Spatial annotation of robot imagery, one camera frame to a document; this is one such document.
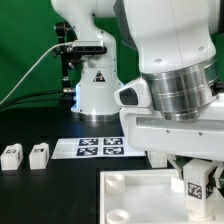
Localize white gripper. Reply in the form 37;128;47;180
120;107;224;190

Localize white square tabletop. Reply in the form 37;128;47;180
99;168;224;224

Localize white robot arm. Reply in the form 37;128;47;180
113;0;224;188

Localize white marker sheet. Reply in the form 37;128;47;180
52;137;145;159

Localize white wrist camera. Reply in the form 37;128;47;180
114;78;152;108

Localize grey camera on stand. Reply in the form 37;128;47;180
66;40;107;55

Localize black camera stand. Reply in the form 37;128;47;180
53;22;81;111

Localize black cables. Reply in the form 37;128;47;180
0;89;65;113

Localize white camera cable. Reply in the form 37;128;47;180
0;42;73;106

